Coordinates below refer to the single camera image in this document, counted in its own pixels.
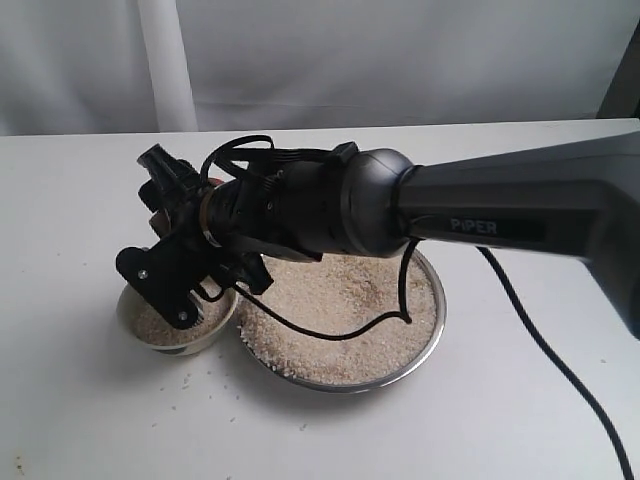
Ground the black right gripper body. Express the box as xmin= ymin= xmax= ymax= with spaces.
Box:
xmin=169 ymin=164 xmax=345 ymax=260

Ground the brown wooden cup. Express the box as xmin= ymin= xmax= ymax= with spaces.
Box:
xmin=148 ymin=178 xmax=224 ymax=239

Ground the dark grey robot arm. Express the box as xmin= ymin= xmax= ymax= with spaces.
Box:
xmin=116 ymin=133 xmax=639 ymax=334

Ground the rice in steel tray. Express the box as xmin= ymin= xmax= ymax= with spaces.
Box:
xmin=238 ymin=254 xmax=435 ymax=386

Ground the cream ceramic bowl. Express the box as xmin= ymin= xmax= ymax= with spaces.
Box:
xmin=116 ymin=286 xmax=238 ymax=356

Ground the rice in cream bowl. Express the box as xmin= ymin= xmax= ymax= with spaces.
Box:
xmin=129 ymin=297 xmax=234 ymax=346

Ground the spilled rice on table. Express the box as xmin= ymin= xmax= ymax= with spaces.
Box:
xmin=146 ymin=357 xmax=322 ymax=440

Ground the white backdrop curtain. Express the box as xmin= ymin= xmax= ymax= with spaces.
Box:
xmin=1 ymin=1 xmax=639 ymax=135

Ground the round steel tray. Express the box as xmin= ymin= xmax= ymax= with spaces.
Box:
xmin=236 ymin=248 xmax=448 ymax=394

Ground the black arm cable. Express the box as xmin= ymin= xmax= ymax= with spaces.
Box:
xmin=199 ymin=133 xmax=636 ymax=480

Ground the dark post at right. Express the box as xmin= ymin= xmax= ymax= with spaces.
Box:
xmin=596 ymin=25 xmax=639 ymax=119

